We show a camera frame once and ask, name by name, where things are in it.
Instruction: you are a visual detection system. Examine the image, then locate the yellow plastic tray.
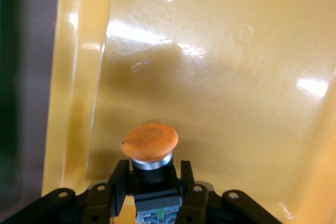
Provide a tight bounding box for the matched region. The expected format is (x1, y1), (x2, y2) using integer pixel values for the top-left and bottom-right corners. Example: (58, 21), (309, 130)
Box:
(41, 0), (336, 224)

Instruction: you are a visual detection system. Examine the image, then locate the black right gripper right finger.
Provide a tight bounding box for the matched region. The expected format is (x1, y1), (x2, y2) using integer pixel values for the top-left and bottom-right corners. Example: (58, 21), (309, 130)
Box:
(177, 160), (209, 224)

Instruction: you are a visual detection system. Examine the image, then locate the yellow push button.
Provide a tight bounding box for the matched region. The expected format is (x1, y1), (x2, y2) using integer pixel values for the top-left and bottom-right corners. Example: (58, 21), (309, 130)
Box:
(121, 123), (183, 224)

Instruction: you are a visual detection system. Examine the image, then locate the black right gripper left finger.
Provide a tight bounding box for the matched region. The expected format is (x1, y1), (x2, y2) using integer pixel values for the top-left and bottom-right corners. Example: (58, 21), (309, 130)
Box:
(83, 159), (131, 224)

